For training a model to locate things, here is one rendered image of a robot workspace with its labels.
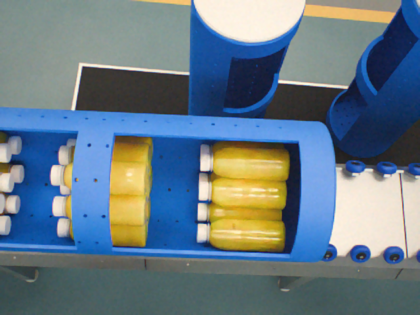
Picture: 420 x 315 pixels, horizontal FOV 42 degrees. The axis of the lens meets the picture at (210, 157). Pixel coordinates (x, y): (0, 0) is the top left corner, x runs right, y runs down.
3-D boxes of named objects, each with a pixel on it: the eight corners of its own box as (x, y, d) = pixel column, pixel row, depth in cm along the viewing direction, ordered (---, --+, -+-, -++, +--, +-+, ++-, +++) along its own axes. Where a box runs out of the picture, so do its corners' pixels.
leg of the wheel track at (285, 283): (292, 291, 211) (335, 272, 152) (277, 291, 211) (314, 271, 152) (292, 276, 213) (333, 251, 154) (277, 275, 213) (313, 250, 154)
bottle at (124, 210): (147, 218, 112) (67, 215, 111) (147, 188, 110) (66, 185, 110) (144, 231, 105) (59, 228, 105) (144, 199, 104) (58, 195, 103)
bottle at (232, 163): (286, 146, 114) (209, 143, 114) (291, 151, 108) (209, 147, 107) (283, 177, 115) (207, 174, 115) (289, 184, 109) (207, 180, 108)
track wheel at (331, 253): (340, 249, 118) (338, 242, 120) (319, 247, 118) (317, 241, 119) (336, 264, 120) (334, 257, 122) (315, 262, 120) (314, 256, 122)
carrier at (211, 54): (174, 140, 214) (239, 174, 210) (169, 11, 131) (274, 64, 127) (209, 83, 222) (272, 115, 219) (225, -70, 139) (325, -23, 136)
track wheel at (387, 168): (399, 175, 125) (400, 167, 125) (379, 174, 125) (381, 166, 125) (392, 168, 130) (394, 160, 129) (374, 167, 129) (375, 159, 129)
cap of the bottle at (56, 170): (60, 188, 103) (50, 188, 103) (65, 180, 107) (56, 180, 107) (59, 169, 102) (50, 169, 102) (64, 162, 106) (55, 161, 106)
